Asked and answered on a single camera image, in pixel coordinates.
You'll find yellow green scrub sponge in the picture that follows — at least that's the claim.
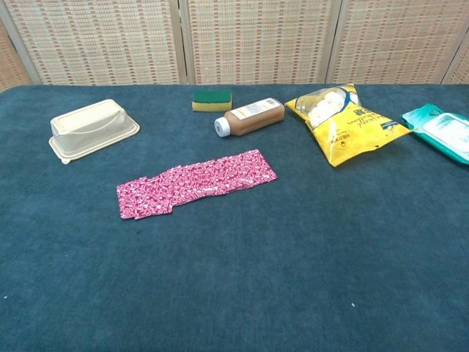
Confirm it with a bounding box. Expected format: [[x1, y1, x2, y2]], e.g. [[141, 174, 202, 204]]
[[191, 89, 234, 113]]

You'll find brown bottle with white cap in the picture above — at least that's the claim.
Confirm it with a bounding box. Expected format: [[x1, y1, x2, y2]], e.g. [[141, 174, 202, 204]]
[[214, 97, 286, 139]]

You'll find yellow snack bag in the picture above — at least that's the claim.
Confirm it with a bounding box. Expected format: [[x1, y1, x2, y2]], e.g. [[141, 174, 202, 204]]
[[284, 83, 415, 169]]

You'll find pink patterned folded cloth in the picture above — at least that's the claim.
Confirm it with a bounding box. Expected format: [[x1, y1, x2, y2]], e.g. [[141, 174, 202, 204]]
[[160, 148, 280, 199]]

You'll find woven bamboo screen panel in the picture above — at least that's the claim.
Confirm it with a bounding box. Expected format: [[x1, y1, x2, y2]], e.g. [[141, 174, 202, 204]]
[[0, 16, 33, 93], [0, 0, 184, 87], [179, 0, 344, 86], [441, 38, 469, 86], [325, 0, 469, 86]]

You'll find beige plastic lidded container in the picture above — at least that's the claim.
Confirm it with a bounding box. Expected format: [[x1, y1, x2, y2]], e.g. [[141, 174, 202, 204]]
[[48, 98, 141, 165]]

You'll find dark blue velvet tablecloth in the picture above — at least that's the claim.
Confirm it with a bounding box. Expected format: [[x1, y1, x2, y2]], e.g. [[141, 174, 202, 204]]
[[0, 82, 469, 352]]

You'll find teal wet wipes pack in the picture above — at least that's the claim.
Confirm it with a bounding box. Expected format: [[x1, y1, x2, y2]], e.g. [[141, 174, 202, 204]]
[[399, 103, 469, 165]]

